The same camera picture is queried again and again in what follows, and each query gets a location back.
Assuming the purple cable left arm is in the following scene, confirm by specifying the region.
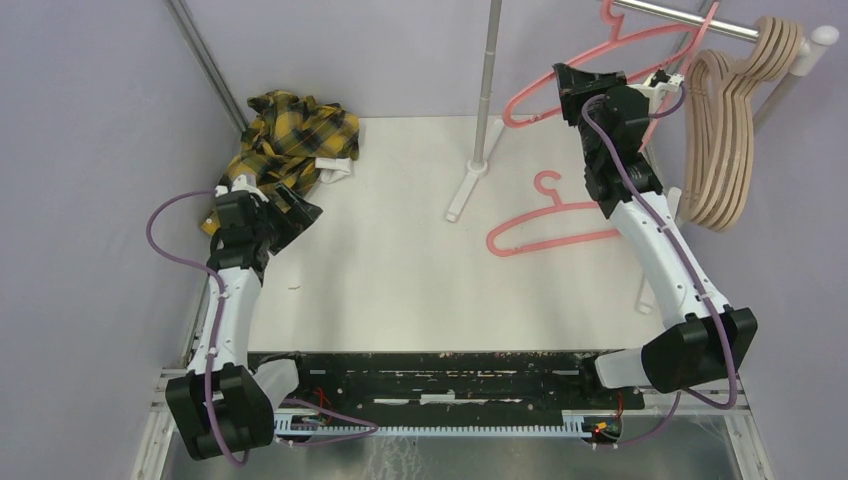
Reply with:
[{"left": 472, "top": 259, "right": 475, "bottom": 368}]
[{"left": 145, "top": 190, "right": 252, "bottom": 470}]

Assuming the yellow plaid shirt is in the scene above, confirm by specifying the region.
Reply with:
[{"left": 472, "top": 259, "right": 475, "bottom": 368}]
[{"left": 219, "top": 90, "right": 360, "bottom": 199}]

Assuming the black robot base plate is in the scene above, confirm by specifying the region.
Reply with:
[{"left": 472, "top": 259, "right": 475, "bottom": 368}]
[{"left": 248, "top": 351, "right": 645, "bottom": 431}]

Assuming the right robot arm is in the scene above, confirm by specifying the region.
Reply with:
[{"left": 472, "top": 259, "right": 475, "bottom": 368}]
[{"left": 552, "top": 63, "right": 758, "bottom": 408}]

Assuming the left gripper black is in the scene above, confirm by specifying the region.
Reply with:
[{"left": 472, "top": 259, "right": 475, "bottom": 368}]
[{"left": 252, "top": 183, "right": 322, "bottom": 255}]

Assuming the clothes rack metal white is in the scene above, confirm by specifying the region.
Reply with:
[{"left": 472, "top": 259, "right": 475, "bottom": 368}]
[{"left": 443, "top": 0, "right": 841, "bottom": 314}]

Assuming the white cable duct strip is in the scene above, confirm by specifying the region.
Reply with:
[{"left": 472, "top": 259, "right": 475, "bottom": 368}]
[{"left": 273, "top": 410, "right": 593, "bottom": 439}]

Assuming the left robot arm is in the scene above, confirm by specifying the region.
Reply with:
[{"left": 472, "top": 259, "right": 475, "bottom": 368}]
[{"left": 165, "top": 180, "right": 323, "bottom": 467}]

